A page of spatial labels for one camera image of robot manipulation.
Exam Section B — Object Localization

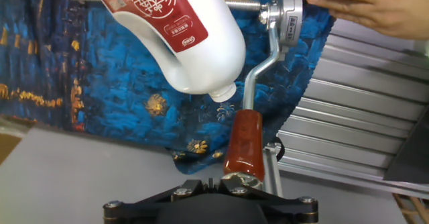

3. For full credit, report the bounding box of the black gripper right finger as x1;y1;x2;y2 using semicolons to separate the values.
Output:
219;176;319;224

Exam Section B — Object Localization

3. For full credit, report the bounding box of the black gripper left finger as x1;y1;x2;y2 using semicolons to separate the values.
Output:
102;178;204;224

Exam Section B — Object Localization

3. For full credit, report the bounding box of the silver lever with red-brown handle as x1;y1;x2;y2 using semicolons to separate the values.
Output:
223;5;284;188

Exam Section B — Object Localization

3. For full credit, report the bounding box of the person's left hand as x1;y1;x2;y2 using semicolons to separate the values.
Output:
303;0;429;41

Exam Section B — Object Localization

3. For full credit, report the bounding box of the blue and yellow painted cloth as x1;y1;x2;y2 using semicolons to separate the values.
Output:
0;0;336;175

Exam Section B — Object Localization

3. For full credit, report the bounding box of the white bottle with red label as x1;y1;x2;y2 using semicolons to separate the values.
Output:
87;0;247;103

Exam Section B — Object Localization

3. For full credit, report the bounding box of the black strap loop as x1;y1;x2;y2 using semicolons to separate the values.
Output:
274;136;286;164

